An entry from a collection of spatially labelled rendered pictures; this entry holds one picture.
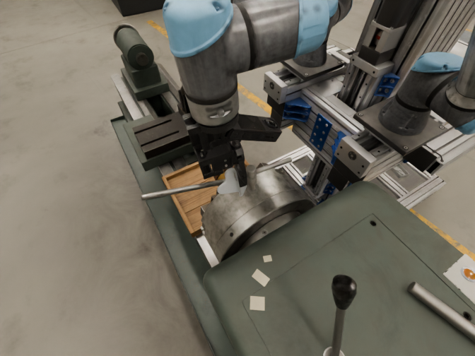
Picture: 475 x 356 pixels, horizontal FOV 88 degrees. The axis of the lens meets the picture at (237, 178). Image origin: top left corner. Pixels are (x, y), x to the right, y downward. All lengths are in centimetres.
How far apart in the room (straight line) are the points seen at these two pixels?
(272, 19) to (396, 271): 49
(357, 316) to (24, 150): 301
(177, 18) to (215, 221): 46
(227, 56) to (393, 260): 49
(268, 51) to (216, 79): 7
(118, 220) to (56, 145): 116
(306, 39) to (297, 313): 43
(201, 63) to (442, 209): 243
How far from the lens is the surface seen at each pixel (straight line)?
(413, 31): 114
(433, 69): 91
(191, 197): 102
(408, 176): 233
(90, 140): 286
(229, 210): 61
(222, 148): 42
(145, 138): 117
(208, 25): 29
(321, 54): 123
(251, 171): 53
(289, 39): 34
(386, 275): 58
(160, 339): 180
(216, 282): 50
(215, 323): 121
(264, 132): 44
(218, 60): 31
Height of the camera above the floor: 174
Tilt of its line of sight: 54 degrees down
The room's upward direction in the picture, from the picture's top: straight up
